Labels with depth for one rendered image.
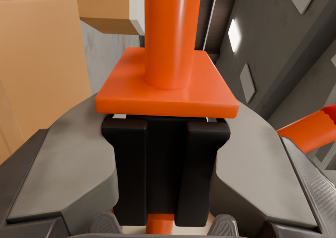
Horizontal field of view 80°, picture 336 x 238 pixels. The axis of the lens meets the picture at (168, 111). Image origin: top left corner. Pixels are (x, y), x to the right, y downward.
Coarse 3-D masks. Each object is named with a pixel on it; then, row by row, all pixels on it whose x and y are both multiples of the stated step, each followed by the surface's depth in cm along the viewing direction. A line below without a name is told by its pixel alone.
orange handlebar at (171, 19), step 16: (144, 0) 8; (160, 0) 7; (176, 0) 7; (192, 0) 7; (144, 16) 8; (160, 16) 7; (176, 16) 7; (192, 16) 8; (160, 32) 8; (176, 32) 8; (192, 32) 8; (160, 48) 8; (176, 48) 8; (192, 48) 8; (160, 64) 8; (176, 64) 8; (192, 64) 9; (160, 80) 9; (176, 80) 9; (160, 224) 14
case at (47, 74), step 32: (0, 0) 16; (32, 0) 19; (64, 0) 25; (0, 32) 16; (32, 32) 19; (64, 32) 26; (0, 64) 16; (32, 64) 20; (64, 64) 26; (0, 96) 16; (32, 96) 20; (64, 96) 26; (0, 128) 16; (32, 128) 20; (0, 160) 16
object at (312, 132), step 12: (324, 108) 13; (300, 120) 14; (312, 120) 13; (324, 120) 13; (288, 132) 14; (300, 132) 13; (312, 132) 13; (324, 132) 13; (300, 144) 13; (312, 144) 13; (324, 144) 13
